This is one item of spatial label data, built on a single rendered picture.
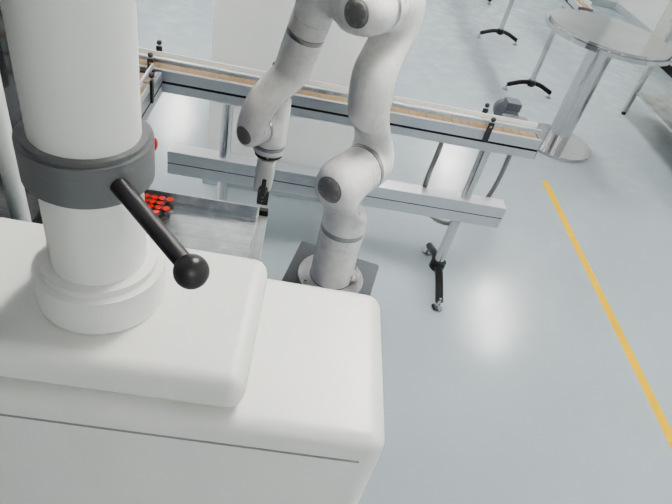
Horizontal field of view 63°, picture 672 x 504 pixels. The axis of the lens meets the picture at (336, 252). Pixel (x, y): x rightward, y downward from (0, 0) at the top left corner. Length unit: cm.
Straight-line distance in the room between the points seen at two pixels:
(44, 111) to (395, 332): 243
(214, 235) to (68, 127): 129
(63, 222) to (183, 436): 19
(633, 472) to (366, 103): 205
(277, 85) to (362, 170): 29
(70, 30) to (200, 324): 24
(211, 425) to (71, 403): 11
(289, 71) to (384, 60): 24
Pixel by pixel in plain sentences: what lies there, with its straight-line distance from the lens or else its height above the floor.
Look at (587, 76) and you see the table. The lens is 475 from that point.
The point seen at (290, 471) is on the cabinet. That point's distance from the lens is 50.
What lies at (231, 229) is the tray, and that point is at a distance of 166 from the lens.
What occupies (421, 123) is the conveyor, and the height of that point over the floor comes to 91.
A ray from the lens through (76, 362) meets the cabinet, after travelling 46.
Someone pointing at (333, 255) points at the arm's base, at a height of 100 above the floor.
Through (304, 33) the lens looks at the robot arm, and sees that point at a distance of 131.
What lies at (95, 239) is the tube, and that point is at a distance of 42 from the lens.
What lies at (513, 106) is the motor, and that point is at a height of 95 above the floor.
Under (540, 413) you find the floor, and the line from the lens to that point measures 272.
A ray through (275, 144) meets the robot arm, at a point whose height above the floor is 119.
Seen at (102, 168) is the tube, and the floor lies 173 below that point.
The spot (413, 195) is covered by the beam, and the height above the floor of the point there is 54.
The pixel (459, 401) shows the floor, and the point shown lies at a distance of 257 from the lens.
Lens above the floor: 194
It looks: 40 degrees down
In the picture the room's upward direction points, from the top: 14 degrees clockwise
